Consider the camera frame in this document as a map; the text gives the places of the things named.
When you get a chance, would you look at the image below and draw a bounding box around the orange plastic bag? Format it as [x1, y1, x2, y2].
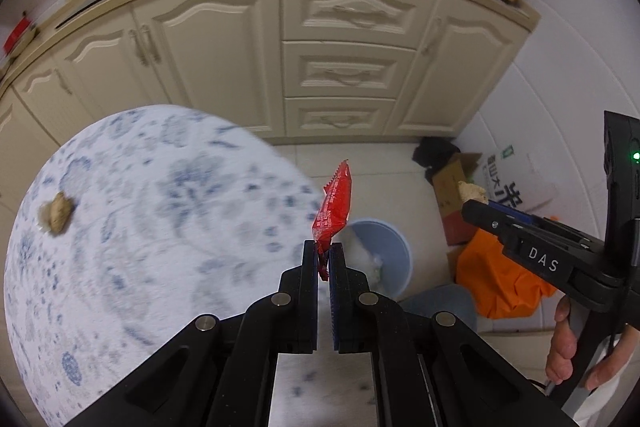
[456, 227, 558, 320]

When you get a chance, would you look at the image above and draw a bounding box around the red container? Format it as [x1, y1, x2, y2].
[2, 12, 41, 55]

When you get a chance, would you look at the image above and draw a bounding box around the black bag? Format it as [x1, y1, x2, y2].
[412, 136, 461, 170]

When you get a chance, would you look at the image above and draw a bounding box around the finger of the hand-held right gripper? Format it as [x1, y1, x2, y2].
[487, 201, 608, 272]
[461, 199, 628, 335]

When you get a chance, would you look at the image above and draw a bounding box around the blue plastic bin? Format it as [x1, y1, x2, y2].
[336, 219, 414, 300]

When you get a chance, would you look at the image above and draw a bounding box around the cream cabinet drawer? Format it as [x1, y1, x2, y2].
[281, 0, 441, 50]
[284, 97, 401, 138]
[282, 41, 418, 100]

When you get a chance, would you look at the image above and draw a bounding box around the brown cardboard box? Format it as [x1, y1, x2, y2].
[431, 152, 483, 248]

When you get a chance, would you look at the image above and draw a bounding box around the white rice sack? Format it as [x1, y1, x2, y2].
[472, 141, 561, 212]

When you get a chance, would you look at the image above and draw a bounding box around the blue floral tablecloth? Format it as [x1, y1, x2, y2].
[2, 104, 376, 427]

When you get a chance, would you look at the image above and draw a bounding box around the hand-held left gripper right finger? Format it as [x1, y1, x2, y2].
[328, 242, 576, 427]

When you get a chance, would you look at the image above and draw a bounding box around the red snack packet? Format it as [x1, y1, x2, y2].
[311, 159, 353, 282]

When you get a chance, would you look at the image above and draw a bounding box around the white crumpled plastic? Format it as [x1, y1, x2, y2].
[342, 227, 385, 282]

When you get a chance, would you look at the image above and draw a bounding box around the small tan bread lump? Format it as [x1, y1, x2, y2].
[39, 191, 77, 236]

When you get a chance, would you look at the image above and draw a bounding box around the person's right hand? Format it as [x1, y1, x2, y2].
[545, 294, 633, 390]

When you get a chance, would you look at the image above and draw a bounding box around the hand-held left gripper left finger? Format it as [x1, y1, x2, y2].
[62, 239, 321, 427]

